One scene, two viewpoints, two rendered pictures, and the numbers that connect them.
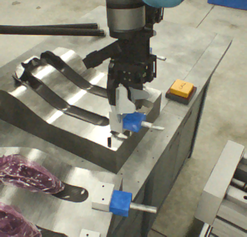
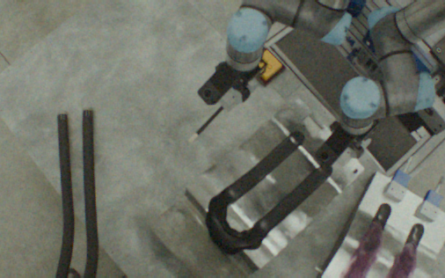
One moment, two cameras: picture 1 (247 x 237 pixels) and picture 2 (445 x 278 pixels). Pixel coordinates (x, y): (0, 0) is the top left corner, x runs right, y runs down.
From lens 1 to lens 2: 123 cm
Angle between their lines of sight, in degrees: 47
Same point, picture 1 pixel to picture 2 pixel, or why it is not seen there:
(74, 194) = (382, 214)
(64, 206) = (391, 223)
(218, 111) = not seen: outside the picture
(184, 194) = not seen: hidden behind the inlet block
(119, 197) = (399, 179)
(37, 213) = (397, 243)
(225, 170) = (439, 105)
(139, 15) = not seen: hidden behind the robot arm
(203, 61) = (207, 10)
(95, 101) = (290, 169)
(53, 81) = (258, 207)
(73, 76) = (244, 182)
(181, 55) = (185, 30)
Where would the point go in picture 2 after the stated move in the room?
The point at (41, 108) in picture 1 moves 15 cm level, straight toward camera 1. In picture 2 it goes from (292, 226) to (351, 223)
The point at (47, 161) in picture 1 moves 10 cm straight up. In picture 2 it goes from (356, 229) to (368, 224)
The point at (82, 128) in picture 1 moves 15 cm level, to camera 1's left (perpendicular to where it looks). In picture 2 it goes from (327, 191) to (310, 248)
